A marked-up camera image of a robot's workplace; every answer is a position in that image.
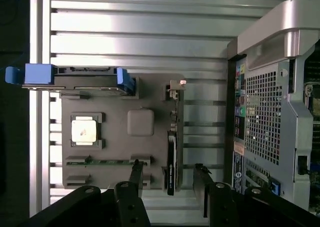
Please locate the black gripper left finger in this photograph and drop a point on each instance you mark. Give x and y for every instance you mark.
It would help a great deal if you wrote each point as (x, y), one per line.
(130, 204)

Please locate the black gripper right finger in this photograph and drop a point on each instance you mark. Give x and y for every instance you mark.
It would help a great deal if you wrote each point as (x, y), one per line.
(221, 204)

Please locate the loose green RAM stick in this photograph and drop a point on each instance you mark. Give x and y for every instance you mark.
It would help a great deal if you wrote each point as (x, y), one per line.
(110, 162)

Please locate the blue card retention clip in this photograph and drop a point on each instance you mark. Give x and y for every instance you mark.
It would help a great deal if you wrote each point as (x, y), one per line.
(275, 187)

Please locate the grey parts rack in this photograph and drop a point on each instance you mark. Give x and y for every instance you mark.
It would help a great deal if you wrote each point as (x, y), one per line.
(120, 147)

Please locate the silver CPU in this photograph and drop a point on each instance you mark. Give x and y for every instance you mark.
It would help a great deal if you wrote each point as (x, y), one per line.
(83, 130)

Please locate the grey and black PC case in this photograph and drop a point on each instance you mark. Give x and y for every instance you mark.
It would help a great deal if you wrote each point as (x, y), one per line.
(262, 112)

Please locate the hard disk with blue caddy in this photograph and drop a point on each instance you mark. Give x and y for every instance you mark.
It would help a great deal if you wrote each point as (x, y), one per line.
(37, 74)

